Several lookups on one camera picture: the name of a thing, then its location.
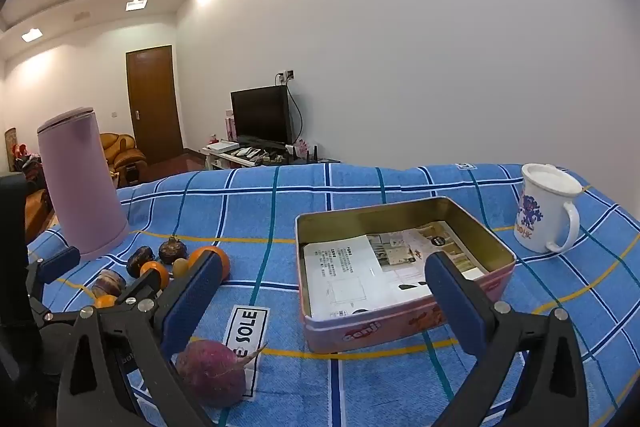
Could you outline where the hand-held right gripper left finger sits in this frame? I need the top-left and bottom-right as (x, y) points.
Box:
(56, 251), (222, 427)

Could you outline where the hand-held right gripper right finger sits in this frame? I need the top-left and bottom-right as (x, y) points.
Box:
(425, 251), (591, 427)

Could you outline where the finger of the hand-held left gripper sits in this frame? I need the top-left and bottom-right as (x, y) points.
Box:
(25, 246), (82, 328)
(114, 268), (170, 308)

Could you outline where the dark brown water chestnut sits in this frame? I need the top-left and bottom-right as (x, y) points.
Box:
(126, 246), (156, 279)
(158, 237), (188, 265)

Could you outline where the purplish brown water chestnut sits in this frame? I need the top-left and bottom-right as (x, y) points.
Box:
(92, 270), (125, 298)

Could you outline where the large orange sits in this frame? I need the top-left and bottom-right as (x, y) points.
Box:
(187, 246), (232, 282)

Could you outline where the purple radish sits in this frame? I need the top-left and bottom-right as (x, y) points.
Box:
(175, 339), (268, 409)

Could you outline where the pink metal tin box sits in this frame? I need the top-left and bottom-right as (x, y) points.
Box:
(294, 196), (517, 354)

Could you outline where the pink cylindrical kettle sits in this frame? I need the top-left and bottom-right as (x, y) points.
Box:
(36, 107), (129, 258)

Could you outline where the blue checked blanket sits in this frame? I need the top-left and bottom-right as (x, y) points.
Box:
(27, 163), (640, 427)

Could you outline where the white mug with blue print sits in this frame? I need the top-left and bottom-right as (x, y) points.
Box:
(514, 163), (584, 254)

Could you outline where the printed paper leaflet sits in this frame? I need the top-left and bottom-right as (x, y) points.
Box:
(302, 222), (488, 320)

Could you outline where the orange-brown leather sofa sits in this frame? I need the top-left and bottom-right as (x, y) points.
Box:
(99, 133), (148, 185)

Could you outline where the white television stand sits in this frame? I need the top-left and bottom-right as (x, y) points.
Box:
(202, 142), (341, 171)

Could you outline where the brown wooden door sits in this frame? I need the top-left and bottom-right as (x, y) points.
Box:
(125, 45), (184, 166)

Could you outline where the black television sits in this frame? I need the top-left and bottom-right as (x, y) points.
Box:
(230, 85), (294, 146)

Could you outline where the black power cable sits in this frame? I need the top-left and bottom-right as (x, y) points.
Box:
(286, 82), (305, 142)

